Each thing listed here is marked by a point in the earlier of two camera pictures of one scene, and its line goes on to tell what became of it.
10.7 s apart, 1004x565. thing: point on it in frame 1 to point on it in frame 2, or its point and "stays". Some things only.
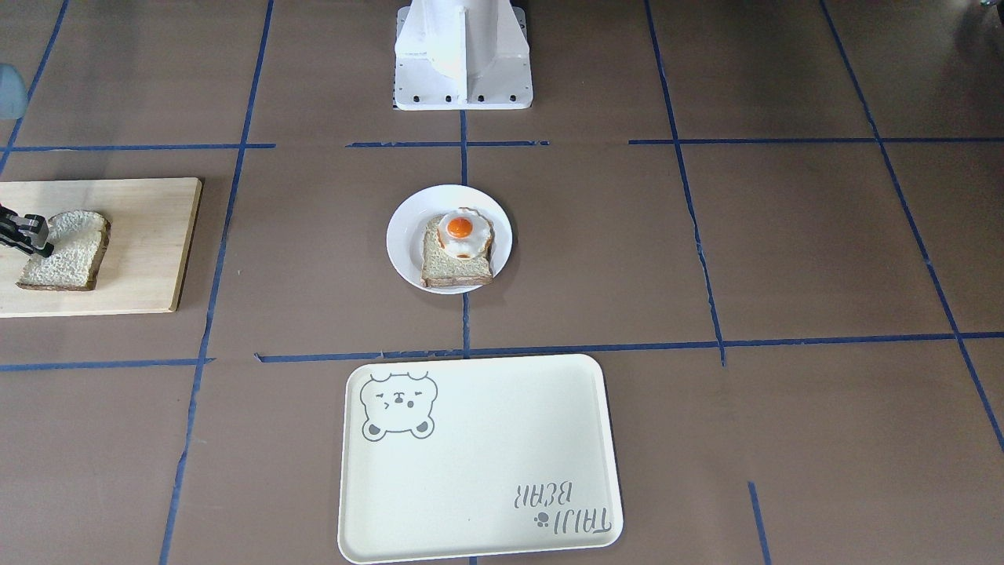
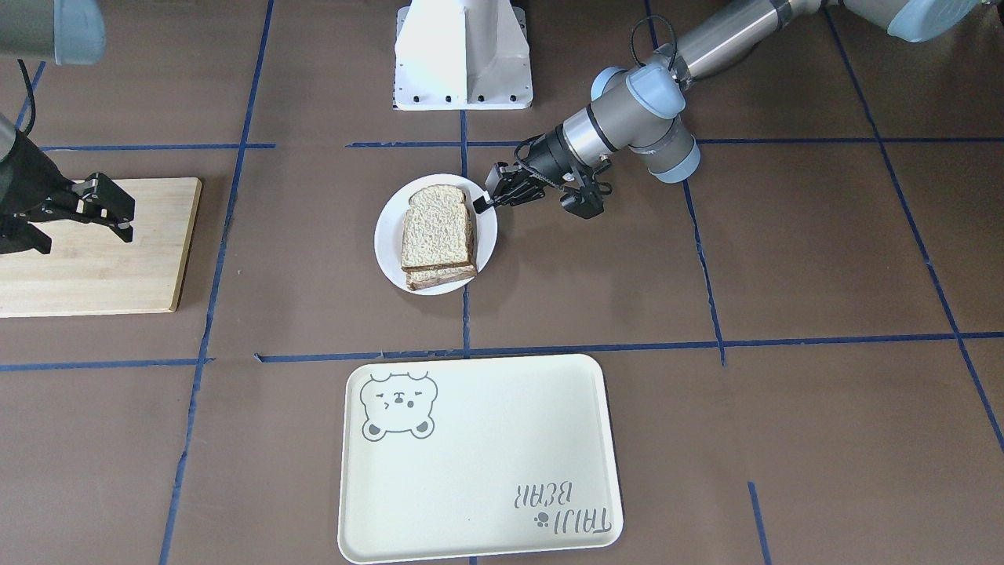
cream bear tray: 470,457 stays
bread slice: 79,238 to 436,229
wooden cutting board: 151,221 stays
